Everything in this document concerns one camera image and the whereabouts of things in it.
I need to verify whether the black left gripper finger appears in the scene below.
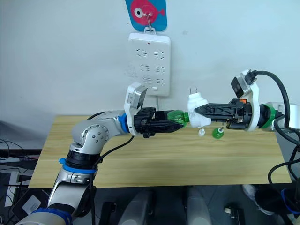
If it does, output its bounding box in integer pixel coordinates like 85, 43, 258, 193
154, 110, 170, 121
151, 120, 186, 135

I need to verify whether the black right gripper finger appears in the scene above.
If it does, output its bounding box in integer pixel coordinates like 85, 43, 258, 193
194, 102, 235, 123

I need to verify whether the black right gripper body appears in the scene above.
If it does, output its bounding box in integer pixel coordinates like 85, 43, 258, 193
226, 98, 253, 131

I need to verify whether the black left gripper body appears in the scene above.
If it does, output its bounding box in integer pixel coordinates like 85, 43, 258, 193
133, 106, 157, 139

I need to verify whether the white mosquito repellent heater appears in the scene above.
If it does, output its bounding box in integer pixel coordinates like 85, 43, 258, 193
187, 86, 212, 128

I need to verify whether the green liquid bottle with wick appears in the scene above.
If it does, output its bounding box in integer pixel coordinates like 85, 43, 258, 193
211, 126, 225, 140

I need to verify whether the white sneaker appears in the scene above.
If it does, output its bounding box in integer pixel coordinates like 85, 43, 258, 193
242, 184, 276, 216

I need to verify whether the grey rounded shape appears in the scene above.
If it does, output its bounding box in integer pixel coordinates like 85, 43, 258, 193
186, 187, 213, 225
117, 189, 155, 225

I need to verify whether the small black box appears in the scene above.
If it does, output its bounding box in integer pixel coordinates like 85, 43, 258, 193
224, 205, 246, 225
98, 201, 118, 225

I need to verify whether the white power adapter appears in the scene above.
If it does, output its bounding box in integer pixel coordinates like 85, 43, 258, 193
22, 195, 42, 215

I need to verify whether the white floor power strip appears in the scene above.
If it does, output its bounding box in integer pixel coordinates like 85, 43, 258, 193
4, 170, 22, 207

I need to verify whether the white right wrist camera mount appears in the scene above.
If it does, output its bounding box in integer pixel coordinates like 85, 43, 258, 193
231, 69, 261, 132

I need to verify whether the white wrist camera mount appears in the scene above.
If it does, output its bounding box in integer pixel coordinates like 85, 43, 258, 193
123, 82, 149, 136
231, 69, 261, 132

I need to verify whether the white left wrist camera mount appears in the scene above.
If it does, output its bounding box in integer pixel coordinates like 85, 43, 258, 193
123, 82, 149, 136

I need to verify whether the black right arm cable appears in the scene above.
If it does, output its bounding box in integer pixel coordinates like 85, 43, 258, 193
245, 69, 300, 186

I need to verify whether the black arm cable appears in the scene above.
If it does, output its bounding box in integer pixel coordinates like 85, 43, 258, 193
89, 135, 136, 225
245, 69, 300, 186

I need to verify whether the metal wire hook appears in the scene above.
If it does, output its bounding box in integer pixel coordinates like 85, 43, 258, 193
144, 13, 155, 30

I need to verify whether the blue fish wall hook plate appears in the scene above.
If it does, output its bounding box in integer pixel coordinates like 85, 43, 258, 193
125, 0, 169, 32

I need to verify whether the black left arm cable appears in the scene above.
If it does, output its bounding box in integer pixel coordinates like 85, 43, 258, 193
89, 135, 136, 225

